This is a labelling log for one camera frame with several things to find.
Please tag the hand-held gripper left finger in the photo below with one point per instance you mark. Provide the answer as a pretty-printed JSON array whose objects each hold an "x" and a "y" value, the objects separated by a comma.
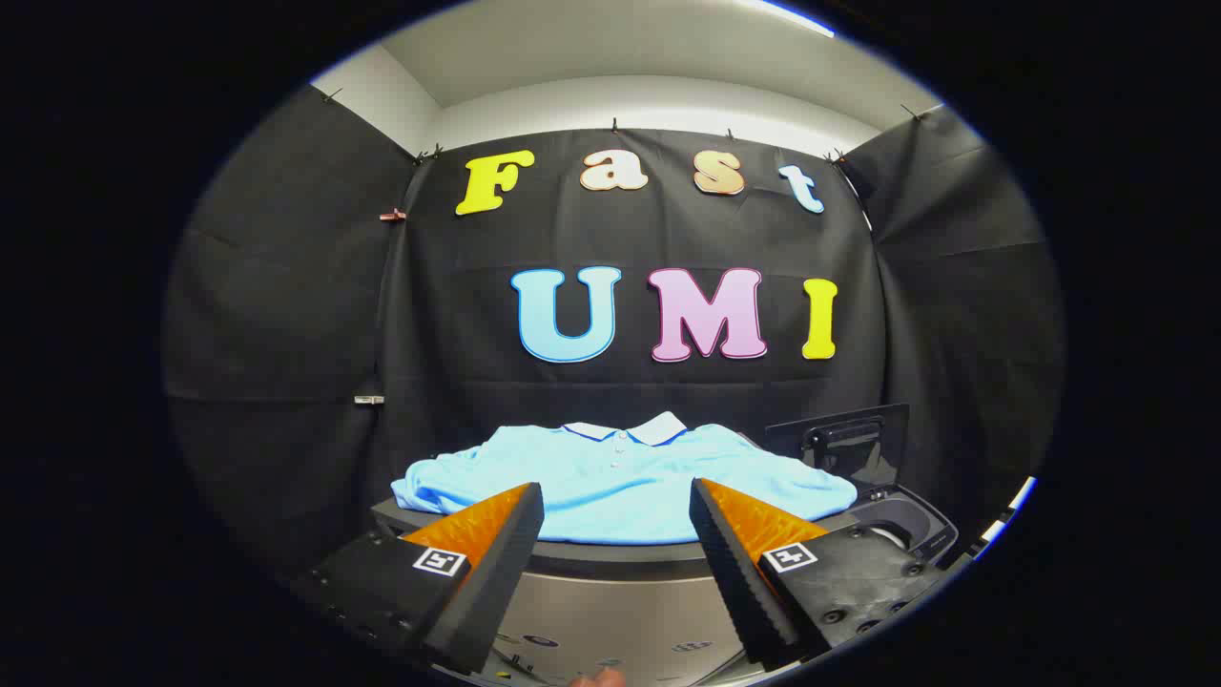
[{"x": 496, "y": 572}]

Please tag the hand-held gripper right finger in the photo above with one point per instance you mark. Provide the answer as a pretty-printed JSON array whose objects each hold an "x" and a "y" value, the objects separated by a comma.
[{"x": 739, "y": 572}]

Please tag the light blue polo shirt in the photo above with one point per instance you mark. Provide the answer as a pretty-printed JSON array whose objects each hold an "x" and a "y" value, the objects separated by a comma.
[{"x": 610, "y": 477}]

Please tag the black backdrop cloth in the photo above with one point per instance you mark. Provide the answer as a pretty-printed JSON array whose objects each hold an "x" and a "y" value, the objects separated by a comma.
[{"x": 668, "y": 239}]

